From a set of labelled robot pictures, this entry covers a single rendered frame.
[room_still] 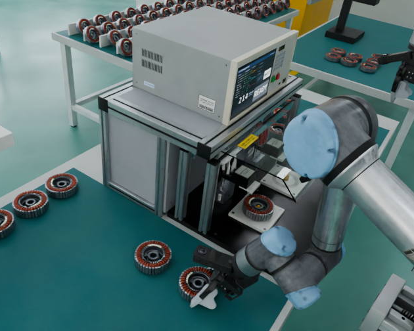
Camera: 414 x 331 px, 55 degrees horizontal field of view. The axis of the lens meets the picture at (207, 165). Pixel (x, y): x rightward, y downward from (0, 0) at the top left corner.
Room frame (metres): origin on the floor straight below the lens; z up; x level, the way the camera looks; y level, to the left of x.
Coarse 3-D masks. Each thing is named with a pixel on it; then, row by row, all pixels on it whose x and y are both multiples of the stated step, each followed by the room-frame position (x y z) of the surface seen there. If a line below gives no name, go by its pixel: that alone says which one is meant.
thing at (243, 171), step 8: (240, 168) 1.12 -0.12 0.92; (248, 168) 1.13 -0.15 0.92; (224, 176) 1.10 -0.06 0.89; (232, 176) 1.09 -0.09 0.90; (240, 176) 1.08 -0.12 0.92; (248, 176) 1.08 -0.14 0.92; (224, 184) 1.13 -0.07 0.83; (240, 184) 1.07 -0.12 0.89; (248, 184) 1.07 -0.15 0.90; (256, 184) 1.09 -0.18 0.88
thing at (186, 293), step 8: (184, 272) 0.76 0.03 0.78; (192, 272) 0.76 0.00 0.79; (200, 272) 0.76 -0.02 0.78; (208, 272) 0.76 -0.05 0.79; (184, 280) 0.72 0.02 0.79; (192, 280) 0.74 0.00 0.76; (200, 280) 0.74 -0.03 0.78; (208, 280) 0.74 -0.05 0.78; (184, 288) 0.70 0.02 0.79; (192, 288) 0.72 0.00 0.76; (200, 288) 0.72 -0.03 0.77; (216, 288) 0.71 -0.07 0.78; (184, 296) 0.69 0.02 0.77; (192, 296) 0.68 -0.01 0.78
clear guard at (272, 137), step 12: (252, 132) 1.13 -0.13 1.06; (264, 132) 1.14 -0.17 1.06; (276, 132) 1.15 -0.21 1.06; (252, 144) 1.05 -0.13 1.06; (264, 144) 1.06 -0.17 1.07; (276, 144) 1.07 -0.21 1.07; (240, 156) 0.98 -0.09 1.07; (252, 156) 0.99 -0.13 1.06; (264, 156) 0.99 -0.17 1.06; (276, 156) 1.00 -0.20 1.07; (264, 168) 0.93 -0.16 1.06; (276, 168) 0.94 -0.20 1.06; (288, 168) 0.95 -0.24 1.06; (288, 180) 0.91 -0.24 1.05; (312, 180) 0.98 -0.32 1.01; (300, 192) 0.90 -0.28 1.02
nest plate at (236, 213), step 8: (248, 192) 1.16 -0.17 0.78; (240, 208) 1.07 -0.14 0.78; (264, 208) 1.09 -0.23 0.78; (280, 208) 1.10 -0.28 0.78; (232, 216) 1.03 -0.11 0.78; (240, 216) 1.03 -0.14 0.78; (272, 216) 1.05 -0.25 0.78; (280, 216) 1.06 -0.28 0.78; (248, 224) 1.00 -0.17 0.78; (256, 224) 1.00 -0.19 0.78; (264, 224) 1.00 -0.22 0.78; (272, 224) 1.01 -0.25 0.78
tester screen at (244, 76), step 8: (264, 56) 1.21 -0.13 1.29; (272, 56) 1.27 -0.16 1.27; (256, 64) 1.17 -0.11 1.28; (264, 64) 1.22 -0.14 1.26; (240, 72) 1.08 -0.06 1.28; (248, 72) 1.13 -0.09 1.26; (256, 72) 1.18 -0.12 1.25; (240, 80) 1.09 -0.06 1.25; (248, 80) 1.14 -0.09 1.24; (264, 80) 1.25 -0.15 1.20; (240, 88) 1.10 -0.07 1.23; (248, 88) 1.15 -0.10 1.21; (240, 96) 1.10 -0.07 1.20; (248, 96) 1.16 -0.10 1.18; (240, 104) 1.11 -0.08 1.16; (248, 104) 1.17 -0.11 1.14; (232, 112) 1.07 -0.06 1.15
